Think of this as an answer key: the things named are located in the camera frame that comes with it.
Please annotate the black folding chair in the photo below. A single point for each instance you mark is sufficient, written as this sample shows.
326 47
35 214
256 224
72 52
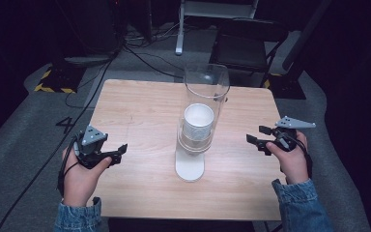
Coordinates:
241 48

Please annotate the black yellow striped base plate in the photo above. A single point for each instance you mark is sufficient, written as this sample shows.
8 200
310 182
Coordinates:
58 80

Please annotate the clear tube cup dispenser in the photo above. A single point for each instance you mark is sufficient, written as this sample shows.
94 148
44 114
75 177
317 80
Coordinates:
203 83

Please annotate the person's right hand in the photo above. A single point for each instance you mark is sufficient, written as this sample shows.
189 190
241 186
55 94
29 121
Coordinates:
291 162

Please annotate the black slanted stand with base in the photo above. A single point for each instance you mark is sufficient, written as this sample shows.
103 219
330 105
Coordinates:
291 83

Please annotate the white metal stand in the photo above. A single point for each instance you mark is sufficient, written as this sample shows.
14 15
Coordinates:
180 32

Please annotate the person's left hand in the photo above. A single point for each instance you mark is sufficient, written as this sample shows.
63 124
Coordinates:
80 180

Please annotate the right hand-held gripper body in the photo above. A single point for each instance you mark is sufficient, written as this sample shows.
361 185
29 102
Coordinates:
286 135

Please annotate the white paper cup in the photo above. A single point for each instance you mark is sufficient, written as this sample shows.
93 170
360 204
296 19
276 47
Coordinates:
198 121

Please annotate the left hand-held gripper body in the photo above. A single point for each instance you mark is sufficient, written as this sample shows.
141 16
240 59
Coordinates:
91 141

